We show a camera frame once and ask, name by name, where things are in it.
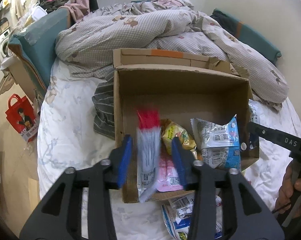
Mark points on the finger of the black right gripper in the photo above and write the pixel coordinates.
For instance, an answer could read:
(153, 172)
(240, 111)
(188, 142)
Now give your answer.
(285, 140)

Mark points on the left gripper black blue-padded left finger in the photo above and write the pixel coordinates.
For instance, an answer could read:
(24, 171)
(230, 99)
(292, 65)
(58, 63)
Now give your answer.
(59, 214)

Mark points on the white blue green snack bag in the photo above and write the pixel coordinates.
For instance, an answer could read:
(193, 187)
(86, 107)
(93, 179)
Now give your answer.
(177, 216)

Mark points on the red and grey snack packet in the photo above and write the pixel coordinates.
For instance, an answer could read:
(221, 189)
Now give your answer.
(148, 136)

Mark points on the person's right hand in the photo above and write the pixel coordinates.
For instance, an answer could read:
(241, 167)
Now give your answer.
(286, 190)

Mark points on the white and light-blue snack bag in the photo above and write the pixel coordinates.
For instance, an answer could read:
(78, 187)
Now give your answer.
(219, 144)

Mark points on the pink snack packet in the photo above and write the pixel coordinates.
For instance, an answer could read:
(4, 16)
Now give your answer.
(168, 179)

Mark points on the white floral bed sheet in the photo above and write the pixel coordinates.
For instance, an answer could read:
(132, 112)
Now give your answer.
(66, 139)

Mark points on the grey striped garment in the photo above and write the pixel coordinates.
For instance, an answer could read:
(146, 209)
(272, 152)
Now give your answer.
(103, 100)

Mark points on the yellow snack bag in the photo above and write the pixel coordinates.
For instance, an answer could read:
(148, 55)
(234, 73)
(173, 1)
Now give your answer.
(170, 129)

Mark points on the red shopping bag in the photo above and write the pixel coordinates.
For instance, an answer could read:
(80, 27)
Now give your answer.
(20, 114)

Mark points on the teal pillow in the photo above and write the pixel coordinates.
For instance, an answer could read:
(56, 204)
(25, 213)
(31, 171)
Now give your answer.
(247, 35)

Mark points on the brown cardboard box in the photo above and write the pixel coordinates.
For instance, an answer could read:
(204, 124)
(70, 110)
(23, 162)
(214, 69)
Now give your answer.
(181, 86)

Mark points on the grey checked duvet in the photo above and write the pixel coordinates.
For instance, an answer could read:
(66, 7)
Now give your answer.
(176, 26)

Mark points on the teal headboard cushion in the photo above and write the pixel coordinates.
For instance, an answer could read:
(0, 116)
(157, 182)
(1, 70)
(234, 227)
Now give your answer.
(35, 47)

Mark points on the white washing machine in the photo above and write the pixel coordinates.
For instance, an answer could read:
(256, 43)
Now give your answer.
(4, 39)

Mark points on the pink hanging garment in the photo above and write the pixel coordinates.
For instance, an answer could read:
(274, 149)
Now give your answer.
(77, 9)

